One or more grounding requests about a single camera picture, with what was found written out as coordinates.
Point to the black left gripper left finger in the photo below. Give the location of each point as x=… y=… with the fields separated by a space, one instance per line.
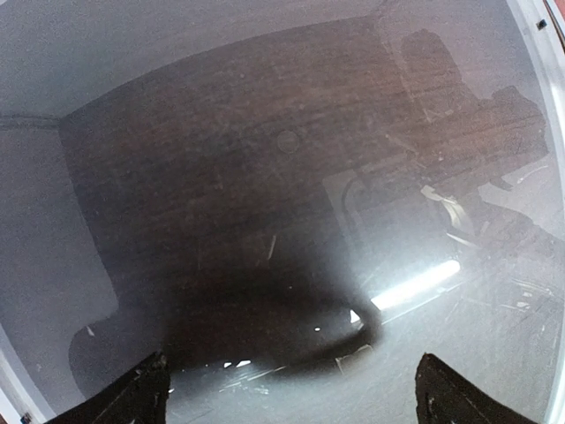
x=139 y=396

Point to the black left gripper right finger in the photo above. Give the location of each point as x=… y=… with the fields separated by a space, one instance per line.
x=444 y=396

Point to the white picture frame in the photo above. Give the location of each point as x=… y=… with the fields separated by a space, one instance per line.
x=554 y=88

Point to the clear acrylic sheet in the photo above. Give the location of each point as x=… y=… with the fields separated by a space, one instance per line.
x=265 y=176

